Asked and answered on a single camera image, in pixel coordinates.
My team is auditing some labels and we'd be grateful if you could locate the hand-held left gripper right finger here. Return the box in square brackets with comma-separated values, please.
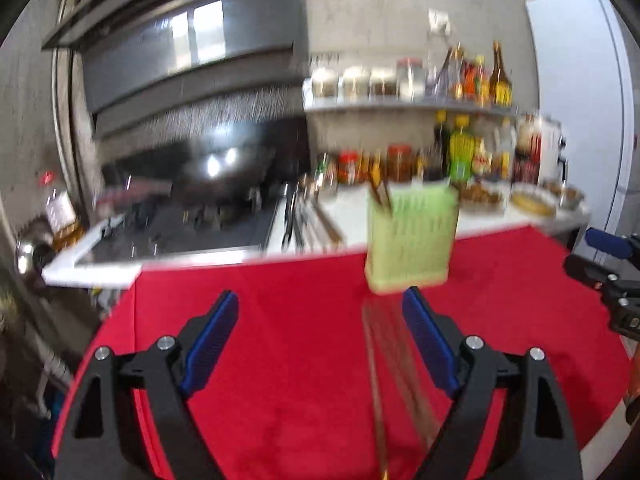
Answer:
[401, 286, 583, 480]

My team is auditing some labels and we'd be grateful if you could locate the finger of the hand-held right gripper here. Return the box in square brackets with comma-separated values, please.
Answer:
[585, 227, 633, 261]
[562, 254, 640, 311]

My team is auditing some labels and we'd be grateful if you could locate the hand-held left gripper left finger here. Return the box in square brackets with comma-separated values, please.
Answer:
[52, 290, 240, 480]

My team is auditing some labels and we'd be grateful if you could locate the green plastic utensil holder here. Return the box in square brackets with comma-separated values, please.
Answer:
[365, 184, 461, 295]

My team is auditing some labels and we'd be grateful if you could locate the bunch of wooden chopsticks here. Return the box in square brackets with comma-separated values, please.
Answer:
[361, 180, 441, 480]

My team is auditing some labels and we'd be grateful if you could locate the clear cup with utensils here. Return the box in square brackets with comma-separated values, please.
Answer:
[425, 47, 453, 98]

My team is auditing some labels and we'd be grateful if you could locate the steel bowl with food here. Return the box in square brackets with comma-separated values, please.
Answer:
[545, 180, 586, 211]

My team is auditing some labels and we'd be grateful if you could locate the yellow oval dish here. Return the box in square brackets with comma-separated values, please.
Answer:
[510, 184, 557, 216]

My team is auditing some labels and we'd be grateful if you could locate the red tablecloth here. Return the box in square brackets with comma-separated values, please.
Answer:
[52, 225, 633, 480]

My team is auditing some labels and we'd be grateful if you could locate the gas stove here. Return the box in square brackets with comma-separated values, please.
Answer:
[75, 200, 278, 266]

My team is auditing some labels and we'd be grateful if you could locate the plate of cooked food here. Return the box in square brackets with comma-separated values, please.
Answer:
[457, 182, 506, 211]

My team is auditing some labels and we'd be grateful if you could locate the white plastic jug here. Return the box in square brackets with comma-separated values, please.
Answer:
[495, 117, 516, 181]

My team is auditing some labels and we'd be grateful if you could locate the oil jug red label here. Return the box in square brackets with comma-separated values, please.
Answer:
[472, 125, 496, 178]

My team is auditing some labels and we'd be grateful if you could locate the pile of metal cutlery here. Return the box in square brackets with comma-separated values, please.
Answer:
[282, 182, 346, 253]

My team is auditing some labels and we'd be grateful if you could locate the white refrigerator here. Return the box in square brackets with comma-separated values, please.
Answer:
[525, 0, 640, 246]

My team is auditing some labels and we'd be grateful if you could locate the green plastic bottle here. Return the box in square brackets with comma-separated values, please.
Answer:
[448, 115, 476, 186]

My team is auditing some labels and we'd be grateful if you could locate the steel wok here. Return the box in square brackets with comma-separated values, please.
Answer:
[100, 142, 278, 206]

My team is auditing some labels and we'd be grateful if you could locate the chili sauce jar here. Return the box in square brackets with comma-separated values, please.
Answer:
[387, 145, 416, 183]

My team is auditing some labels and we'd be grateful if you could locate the dark soy sauce bottle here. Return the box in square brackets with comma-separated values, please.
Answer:
[432, 110, 453, 181]

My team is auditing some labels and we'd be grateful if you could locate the dark bottle yellow label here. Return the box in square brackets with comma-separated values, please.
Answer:
[487, 40, 513, 107]

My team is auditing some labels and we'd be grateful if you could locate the red-lid sauce jar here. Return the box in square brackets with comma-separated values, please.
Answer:
[337, 150, 361, 185]

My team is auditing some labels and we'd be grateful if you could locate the large cooking oil bottle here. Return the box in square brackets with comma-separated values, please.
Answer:
[45, 187, 83, 251]

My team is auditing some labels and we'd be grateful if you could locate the steel pot lid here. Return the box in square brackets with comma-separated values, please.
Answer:
[14, 220, 56, 276]

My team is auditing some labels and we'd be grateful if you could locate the red-label oil bottle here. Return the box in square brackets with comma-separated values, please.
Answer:
[460, 55, 488, 103]

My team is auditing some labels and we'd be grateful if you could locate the red-lid glass jar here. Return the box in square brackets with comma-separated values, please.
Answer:
[397, 57, 426, 101]

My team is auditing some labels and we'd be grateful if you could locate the white-lid spice jar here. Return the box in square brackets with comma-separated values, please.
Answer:
[311, 67, 340, 98]
[370, 67, 398, 100]
[341, 66, 370, 100]

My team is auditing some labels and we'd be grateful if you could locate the steel range hood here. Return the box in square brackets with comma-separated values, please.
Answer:
[42, 0, 306, 136]

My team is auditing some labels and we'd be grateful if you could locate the white wall socket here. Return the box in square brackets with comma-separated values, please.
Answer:
[429, 8, 451, 36]

